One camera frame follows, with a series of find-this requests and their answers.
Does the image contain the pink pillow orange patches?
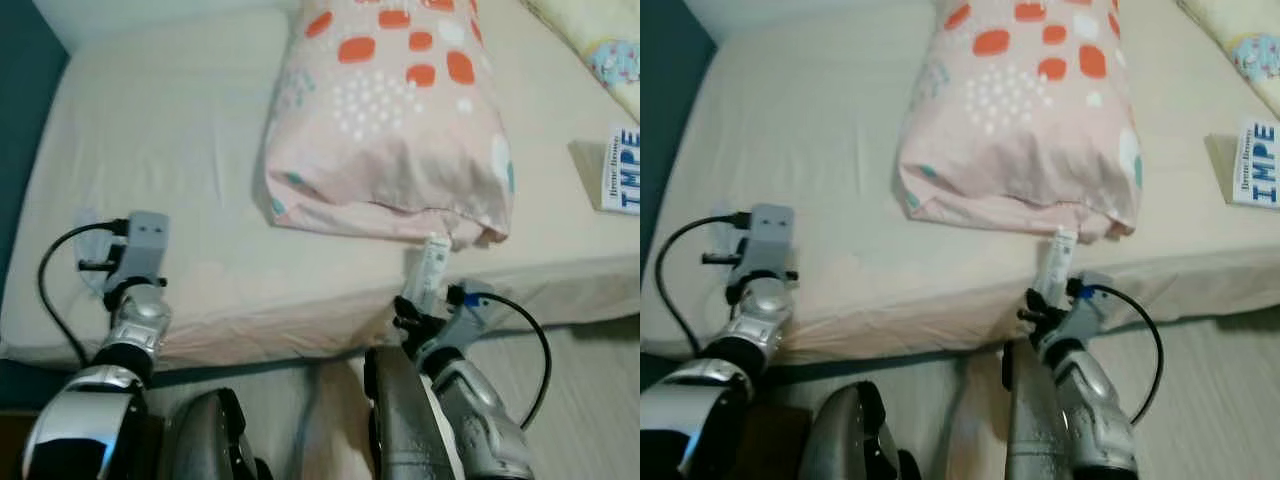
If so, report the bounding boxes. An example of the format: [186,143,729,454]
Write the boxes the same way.
[897,0,1143,244]
[262,0,516,249]

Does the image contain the cream cartoon print duvet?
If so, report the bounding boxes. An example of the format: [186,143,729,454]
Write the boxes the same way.
[1180,0,1280,116]
[525,0,641,121]

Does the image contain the white book blue letters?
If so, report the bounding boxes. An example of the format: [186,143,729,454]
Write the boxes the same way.
[1232,118,1280,209]
[600,125,641,216]

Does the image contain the beige sheeted bed mattress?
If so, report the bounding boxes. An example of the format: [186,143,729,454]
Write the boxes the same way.
[0,0,641,371]
[640,0,1280,366]

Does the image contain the teal upholstered headboard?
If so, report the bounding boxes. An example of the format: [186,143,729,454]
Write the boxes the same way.
[0,0,71,301]
[640,0,716,301]

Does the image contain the grey left robot leg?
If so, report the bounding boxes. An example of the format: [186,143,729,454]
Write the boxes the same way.
[800,382,901,480]
[160,388,271,480]

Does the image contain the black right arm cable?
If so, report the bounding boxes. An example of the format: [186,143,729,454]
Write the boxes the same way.
[447,285,553,431]
[1067,280,1166,426]

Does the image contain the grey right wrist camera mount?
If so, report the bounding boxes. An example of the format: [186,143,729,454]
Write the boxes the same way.
[1050,270,1116,351]
[420,280,496,366]

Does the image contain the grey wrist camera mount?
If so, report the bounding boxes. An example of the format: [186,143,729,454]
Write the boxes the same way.
[745,203,798,276]
[118,212,171,281]
[1050,270,1116,351]
[420,280,496,366]

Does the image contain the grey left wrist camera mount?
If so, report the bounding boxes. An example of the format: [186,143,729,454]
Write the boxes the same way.
[745,203,798,276]
[118,212,171,281]

